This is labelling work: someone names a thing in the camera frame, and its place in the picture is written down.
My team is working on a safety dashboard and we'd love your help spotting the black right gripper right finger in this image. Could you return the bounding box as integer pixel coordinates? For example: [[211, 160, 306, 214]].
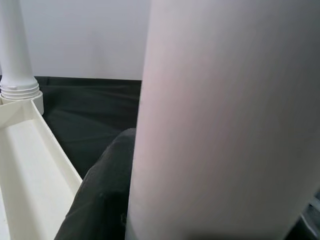
[[283, 188, 320, 240]]

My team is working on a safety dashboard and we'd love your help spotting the white plastic table leg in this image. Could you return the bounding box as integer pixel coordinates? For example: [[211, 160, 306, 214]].
[[124, 0, 320, 240], [0, 0, 41, 100]]

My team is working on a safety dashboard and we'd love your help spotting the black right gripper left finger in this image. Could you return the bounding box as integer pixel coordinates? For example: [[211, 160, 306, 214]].
[[53, 127, 137, 240]]

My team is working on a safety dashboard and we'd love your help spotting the white plastic table top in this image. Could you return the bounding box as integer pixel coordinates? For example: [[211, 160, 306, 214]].
[[0, 91, 84, 240]]

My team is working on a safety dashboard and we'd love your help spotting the black tablecloth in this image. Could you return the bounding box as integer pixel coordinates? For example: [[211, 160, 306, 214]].
[[33, 75, 144, 181]]

